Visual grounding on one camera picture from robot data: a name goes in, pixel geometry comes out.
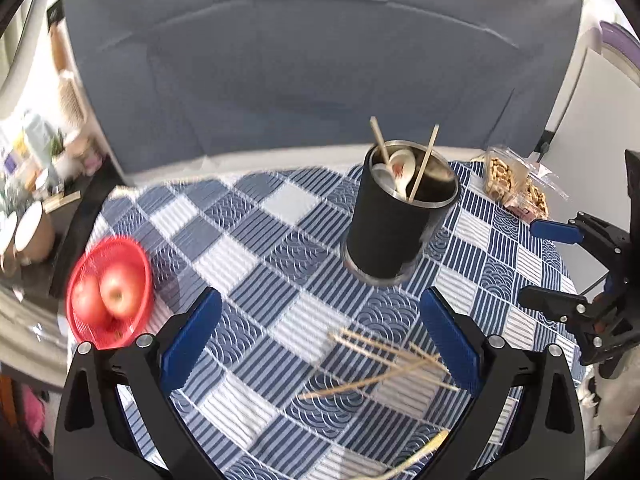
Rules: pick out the white cabinet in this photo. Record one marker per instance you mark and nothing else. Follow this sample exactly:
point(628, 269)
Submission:
point(595, 120)

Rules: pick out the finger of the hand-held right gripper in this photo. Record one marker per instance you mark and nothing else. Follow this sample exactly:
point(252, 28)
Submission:
point(555, 230)
point(550, 302)

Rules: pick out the white ceramic spoon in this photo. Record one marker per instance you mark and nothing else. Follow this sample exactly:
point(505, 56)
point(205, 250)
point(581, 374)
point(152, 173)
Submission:
point(384, 176)
point(404, 165)

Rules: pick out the row of toiletry bottles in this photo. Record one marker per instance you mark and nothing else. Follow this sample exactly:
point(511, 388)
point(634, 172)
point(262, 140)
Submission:
point(25, 150)

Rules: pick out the small potted plant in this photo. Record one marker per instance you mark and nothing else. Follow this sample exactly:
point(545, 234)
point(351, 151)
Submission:
point(57, 146)

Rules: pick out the blue white patterned tablecloth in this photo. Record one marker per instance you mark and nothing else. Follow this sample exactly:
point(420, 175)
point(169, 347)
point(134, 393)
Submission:
point(280, 270)

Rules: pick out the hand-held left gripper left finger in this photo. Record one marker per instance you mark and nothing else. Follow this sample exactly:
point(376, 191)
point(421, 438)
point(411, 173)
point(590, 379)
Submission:
point(192, 342)

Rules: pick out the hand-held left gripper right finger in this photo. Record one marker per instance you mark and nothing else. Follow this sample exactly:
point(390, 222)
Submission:
point(450, 340)

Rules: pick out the red plastic basket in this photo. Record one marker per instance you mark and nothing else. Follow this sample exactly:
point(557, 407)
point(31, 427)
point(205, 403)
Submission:
point(135, 330)

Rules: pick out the stack of paper cups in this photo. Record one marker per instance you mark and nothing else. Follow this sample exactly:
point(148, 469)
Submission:
point(71, 100)

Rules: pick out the oval wall mirror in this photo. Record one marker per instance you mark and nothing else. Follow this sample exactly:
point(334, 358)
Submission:
point(15, 45)

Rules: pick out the black side shelf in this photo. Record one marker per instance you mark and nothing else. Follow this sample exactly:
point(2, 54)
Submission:
point(85, 210)

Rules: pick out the red apple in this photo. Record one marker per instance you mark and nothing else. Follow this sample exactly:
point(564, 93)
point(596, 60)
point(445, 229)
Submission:
point(86, 302)
point(120, 292)

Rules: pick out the clear plastic cookie box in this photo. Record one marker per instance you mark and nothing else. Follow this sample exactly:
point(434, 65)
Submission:
point(520, 185)

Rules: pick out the grey backdrop cloth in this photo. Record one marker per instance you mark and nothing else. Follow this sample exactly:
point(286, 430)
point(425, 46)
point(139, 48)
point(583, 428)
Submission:
point(310, 60)

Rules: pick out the black cylindrical utensil holder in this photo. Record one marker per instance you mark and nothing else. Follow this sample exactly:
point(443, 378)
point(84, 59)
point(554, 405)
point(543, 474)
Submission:
point(390, 230)

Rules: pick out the pile of paw-shaped cookies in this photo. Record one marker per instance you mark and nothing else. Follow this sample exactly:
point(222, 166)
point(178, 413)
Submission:
point(500, 175)

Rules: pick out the purple round lid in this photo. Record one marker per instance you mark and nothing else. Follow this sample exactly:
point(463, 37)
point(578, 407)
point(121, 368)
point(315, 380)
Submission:
point(617, 37)

